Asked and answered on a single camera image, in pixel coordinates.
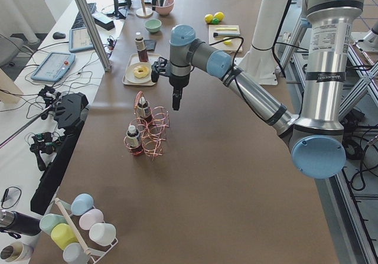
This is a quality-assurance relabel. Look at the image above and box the pink cup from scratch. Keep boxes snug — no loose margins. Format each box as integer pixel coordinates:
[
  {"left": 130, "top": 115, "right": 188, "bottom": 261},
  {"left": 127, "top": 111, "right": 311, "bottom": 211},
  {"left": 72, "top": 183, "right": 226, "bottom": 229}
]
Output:
[{"left": 79, "top": 208, "right": 104, "bottom": 230}]

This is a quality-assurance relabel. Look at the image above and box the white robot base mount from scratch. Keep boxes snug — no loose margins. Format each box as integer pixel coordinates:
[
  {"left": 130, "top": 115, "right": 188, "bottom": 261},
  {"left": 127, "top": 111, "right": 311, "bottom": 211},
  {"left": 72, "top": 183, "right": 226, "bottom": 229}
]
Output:
[{"left": 239, "top": 0, "right": 291, "bottom": 85}]

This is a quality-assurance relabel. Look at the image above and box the pink bowl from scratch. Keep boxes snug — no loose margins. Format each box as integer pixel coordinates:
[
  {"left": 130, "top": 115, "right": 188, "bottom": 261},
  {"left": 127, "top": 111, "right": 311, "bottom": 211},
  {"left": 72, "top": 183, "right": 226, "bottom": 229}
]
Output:
[{"left": 155, "top": 0, "right": 175, "bottom": 16}]

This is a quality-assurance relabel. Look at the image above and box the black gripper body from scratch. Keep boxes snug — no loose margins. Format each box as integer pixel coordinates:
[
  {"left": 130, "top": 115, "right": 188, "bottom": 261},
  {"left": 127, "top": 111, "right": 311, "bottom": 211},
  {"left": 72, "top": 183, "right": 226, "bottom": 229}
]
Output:
[{"left": 151, "top": 57, "right": 190, "bottom": 96}]

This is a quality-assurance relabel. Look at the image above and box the half lemon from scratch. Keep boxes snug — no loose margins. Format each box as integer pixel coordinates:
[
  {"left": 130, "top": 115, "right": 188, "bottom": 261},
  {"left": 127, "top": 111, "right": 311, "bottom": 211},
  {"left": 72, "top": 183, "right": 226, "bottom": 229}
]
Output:
[{"left": 223, "top": 39, "right": 232, "bottom": 45}]

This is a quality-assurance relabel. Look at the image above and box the yellow lemon upper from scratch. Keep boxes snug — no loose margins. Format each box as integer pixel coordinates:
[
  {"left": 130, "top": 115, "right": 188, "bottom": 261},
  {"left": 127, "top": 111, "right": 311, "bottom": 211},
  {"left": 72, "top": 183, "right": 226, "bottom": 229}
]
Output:
[{"left": 214, "top": 11, "right": 224, "bottom": 22}]

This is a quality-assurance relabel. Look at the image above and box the white round plate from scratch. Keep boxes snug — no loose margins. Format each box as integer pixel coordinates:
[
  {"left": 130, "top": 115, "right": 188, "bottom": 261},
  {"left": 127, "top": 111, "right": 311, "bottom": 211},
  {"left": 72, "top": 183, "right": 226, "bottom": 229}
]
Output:
[{"left": 125, "top": 63, "right": 151, "bottom": 84}]

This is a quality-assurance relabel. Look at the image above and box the green lime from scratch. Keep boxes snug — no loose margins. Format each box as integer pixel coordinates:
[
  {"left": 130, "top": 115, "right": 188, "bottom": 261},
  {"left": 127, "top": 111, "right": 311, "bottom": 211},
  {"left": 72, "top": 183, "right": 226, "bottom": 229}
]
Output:
[{"left": 211, "top": 18, "right": 220, "bottom": 25}]

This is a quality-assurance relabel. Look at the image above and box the green cup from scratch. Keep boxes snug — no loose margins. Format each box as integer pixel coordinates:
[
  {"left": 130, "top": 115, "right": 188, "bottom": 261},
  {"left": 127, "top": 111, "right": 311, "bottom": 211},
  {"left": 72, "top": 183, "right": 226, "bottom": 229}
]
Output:
[{"left": 39, "top": 213, "right": 67, "bottom": 236}]

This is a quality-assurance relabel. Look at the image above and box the wooden cutting board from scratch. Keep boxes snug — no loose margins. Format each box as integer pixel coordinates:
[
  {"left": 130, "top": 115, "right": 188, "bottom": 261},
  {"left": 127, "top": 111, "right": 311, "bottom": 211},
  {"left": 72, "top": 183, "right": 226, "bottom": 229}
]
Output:
[{"left": 208, "top": 24, "right": 242, "bottom": 53}]

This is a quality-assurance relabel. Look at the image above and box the teach pendant tablet far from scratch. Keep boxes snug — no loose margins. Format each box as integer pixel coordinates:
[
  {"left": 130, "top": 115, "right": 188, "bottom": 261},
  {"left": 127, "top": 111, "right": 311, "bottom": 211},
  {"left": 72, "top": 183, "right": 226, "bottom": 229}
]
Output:
[{"left": 69, "top": 27, "right": 94, "bottom": 53}]

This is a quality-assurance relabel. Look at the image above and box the beige rabbit serving tray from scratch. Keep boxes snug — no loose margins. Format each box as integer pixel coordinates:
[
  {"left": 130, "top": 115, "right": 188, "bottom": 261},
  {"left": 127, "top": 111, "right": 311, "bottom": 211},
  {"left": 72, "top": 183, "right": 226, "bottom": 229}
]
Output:
[{"left": 122, "top": 53, "right": 161, "bottom": 86}]

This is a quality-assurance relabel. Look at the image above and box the folded grey cloth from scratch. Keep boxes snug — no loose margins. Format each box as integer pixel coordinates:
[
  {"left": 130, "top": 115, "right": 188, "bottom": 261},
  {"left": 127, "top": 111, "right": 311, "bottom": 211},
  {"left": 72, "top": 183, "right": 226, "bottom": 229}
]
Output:
[{"left": 144, "top": 39, "right": 157, "bottom": 51}]

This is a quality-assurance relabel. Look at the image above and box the mint green bowl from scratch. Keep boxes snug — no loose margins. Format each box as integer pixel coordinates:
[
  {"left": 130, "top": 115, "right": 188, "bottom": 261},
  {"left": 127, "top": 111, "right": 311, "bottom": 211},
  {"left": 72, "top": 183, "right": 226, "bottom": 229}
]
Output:
[{"left": 144, "top": 19, "right": 162, "bottom": 33}]

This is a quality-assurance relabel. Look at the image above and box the grey cup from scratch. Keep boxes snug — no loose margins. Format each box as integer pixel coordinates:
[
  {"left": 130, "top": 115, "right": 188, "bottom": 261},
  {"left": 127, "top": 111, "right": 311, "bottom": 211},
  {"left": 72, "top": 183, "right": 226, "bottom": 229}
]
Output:
[{"left": 63, "top": 243, "right": 90, "bottom": 264}]

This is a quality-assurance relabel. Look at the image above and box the yellow cup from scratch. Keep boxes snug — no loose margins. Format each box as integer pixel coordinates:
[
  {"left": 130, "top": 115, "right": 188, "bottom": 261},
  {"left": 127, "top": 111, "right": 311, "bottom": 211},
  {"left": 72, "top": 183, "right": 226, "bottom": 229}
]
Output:
[{"left": 50, "top": 223, "right": 78, "bottom": 250}]

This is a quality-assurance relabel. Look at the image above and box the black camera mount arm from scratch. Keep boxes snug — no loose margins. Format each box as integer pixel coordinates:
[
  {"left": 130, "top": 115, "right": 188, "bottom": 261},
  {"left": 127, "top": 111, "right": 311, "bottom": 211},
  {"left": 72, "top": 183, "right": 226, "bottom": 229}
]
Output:
[{"left": 30, "top": 92, "right": 89, "bottom": 215}]

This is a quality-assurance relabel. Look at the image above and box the yellow lemon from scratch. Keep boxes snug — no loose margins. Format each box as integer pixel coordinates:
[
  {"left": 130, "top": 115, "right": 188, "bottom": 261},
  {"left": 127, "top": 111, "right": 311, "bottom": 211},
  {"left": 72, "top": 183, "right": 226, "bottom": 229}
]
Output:
[
  {"left": 214, "top": 11, "right": 224, "bottom": 22},
  {"left": 204, "top": 14, "right": 214, "bottom": 24}
]

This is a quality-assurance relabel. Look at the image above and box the blue cup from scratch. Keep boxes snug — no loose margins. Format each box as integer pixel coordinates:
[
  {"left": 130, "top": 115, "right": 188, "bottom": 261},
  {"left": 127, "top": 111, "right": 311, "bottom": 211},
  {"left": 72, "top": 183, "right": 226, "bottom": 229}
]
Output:
[{"left": 71, "top": 193, "right": 94, "bottom": 216}]

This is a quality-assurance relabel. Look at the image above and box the yellow plastic knife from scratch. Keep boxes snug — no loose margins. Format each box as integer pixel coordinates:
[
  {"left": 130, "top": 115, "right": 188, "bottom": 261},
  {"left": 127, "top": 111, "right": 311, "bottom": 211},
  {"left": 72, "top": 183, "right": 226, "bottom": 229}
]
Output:
[{"left": 216, "top": 27, "right": 238, "bottom": 31}]

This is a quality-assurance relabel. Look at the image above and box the tea bottle front right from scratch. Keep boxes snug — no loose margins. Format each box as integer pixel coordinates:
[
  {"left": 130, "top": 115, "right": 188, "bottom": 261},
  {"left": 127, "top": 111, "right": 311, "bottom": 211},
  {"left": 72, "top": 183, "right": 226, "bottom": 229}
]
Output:
[{"left": 126, "top": 125, "right": 144, "bottom": 155}]

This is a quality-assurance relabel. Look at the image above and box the wooden stand with round base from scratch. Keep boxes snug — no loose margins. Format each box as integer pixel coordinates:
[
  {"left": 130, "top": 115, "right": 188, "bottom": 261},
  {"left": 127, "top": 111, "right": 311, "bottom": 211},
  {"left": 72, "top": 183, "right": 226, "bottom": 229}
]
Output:
[{"left": 135, "top": 0, "right": 153, "bottom": 18}]

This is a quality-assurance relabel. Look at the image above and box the steel muddler black tip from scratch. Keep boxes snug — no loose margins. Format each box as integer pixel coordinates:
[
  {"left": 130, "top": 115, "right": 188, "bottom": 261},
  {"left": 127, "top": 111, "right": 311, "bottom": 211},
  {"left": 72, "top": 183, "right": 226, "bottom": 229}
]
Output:
[{"left": 212, "top": 32, "right": 240, "bottom": 38}]

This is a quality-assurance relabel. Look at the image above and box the black keyboard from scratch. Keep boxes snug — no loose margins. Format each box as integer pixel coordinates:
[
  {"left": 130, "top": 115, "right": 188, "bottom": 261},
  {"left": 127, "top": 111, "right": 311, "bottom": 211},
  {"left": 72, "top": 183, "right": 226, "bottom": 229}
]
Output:
[{"left": 71, "top": 2, "right": 97, "bottom": 30}]

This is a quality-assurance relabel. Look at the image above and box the black computer mouse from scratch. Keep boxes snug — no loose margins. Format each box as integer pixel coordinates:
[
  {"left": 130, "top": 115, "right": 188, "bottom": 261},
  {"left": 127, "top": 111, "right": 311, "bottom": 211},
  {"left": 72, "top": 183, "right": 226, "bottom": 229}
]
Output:
[{"left": 53, "top": 32, "right": 66, "bottom": 40}]

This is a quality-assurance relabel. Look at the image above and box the glazed ring donut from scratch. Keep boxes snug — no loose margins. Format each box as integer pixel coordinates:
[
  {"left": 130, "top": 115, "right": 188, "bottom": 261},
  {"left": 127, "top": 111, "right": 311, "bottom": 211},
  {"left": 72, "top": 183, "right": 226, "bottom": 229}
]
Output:
[{"left": 133, "top": 65, "right": 149, "bottom": 79}]

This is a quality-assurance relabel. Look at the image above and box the teach pendant tablet near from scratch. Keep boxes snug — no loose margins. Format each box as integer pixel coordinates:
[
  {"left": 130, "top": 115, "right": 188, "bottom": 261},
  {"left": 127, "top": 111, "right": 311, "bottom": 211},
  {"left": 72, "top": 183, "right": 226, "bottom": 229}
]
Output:
[{"left": 31, "top": 52, "right": 76, "bottom": 82}]

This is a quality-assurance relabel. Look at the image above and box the aluminium frame post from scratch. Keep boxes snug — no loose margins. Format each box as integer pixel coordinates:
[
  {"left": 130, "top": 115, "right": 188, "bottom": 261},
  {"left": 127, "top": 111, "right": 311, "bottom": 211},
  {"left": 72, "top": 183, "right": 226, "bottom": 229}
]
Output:
[{"left": 75, "top": 0, "right": 111, "bottom": 71}]

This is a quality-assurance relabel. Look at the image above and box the teach pendant tablet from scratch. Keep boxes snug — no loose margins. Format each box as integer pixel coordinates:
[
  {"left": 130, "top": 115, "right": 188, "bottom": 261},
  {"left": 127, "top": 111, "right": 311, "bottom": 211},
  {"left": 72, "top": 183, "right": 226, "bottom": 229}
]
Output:
[
  {"left": 69, "top": 27, "right": 94, "bottom": 53},
  {"left": 31, "top": 52, "right": 76, "bottom": 82}
]

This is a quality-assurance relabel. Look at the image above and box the black thermos flask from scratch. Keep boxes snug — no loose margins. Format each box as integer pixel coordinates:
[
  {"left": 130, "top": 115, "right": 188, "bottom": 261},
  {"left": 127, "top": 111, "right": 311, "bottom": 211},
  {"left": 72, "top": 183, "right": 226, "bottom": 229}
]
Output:
[{"left": 1, "top": 210, "right": 41, "bottom": 239}]

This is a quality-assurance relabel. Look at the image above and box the white cup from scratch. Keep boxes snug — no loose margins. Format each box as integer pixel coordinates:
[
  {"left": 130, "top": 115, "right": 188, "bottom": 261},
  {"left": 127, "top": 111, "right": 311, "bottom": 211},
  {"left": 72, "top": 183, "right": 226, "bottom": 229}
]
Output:
[{"left": 89, "top": 223, "right": 116, "bottom": 246}]

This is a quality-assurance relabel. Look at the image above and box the paper cup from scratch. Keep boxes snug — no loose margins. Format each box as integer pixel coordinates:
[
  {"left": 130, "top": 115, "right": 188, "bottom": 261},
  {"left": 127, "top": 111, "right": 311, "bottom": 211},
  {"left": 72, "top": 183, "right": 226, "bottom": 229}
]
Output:
[{"left": 1, "top": 242, "right": 34, "bottom": 263}]

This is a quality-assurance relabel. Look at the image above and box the yellow lemon lower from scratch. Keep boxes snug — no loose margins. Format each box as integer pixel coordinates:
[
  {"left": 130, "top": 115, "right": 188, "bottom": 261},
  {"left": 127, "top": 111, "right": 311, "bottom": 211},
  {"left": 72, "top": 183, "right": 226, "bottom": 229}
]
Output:
[{"left": 204, "top": 14, "right": 214, "bottom": 24}]

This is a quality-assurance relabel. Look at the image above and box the tea bottle front left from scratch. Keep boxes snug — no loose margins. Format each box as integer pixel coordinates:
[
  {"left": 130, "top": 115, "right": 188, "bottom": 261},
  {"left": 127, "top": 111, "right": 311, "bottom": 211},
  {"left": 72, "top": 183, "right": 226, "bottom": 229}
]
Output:
[{"left": 136, "top": 96, "right": 153, "bottom": 125}]

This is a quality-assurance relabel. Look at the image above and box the tea bottle of rack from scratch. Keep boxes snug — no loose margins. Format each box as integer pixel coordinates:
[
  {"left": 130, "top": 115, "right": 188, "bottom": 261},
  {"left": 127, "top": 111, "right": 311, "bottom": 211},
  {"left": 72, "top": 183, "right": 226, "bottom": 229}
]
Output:
[{"left": 135, "top": 32, "right": 148, "bottom": 62}]

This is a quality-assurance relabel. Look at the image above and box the copper wire bottle rack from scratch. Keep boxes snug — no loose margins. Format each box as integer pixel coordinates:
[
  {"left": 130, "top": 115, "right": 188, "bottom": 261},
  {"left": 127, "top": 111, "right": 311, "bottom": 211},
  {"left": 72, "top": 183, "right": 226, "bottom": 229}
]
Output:
[{"left": 123, "top": 91, "right": 170, "bottom": 159}]

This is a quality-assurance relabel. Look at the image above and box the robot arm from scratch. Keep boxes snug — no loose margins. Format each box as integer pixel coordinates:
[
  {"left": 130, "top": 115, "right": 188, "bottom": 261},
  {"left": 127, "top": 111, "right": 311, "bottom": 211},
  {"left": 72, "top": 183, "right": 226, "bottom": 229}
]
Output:
[{"left": 151, "top": 0, "right": 364, "bottom": 179}]

